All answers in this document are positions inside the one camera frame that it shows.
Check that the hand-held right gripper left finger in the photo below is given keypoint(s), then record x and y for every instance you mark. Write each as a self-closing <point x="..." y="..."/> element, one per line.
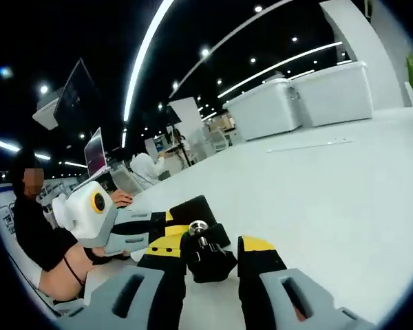
<point x="124" y="299"/>

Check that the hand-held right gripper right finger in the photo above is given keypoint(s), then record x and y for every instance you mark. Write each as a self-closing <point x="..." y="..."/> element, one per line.
<point x="289" y="299"/>

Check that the white partition panel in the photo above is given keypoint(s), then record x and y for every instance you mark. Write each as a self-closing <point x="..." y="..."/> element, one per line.
<point x="187" y="117"/>

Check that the white storage box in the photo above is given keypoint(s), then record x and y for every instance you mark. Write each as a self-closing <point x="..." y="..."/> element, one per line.
<point x="261" y="110"/>
<point x="334" y="96"/>

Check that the white desk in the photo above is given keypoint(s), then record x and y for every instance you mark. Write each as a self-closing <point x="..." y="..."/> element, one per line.
<point x="296" y="206"/>

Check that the black fixed fixture clamp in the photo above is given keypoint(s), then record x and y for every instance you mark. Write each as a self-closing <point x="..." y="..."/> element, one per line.
<point x="192" y="208"/>

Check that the long ceiling light strip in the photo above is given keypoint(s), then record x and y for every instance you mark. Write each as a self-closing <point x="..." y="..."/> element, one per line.
<point x="132" y="86"/>

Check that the white ceiling unit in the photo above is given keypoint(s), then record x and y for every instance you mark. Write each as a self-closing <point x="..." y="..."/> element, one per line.
<point x="48" y="115"/>

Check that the dark hanging screen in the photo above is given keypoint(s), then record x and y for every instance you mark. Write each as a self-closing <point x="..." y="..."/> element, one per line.
<point x="77" y="96"/>

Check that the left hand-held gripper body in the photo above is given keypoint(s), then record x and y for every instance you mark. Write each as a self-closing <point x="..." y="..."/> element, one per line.
<point x="84" y="216"/>

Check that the wall poster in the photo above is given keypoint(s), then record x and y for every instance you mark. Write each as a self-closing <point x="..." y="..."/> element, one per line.
<point x="1" y="213"/>

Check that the person's left hand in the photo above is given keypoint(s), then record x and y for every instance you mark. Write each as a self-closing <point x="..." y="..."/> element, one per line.
<point x="100" y="258"/>

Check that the white square column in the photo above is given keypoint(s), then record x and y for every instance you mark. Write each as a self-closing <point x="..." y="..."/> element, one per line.
<point x="365" y="51"/>

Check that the open laptop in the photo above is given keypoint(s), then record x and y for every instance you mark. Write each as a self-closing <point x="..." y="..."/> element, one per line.
<point x="94" y="154"/>

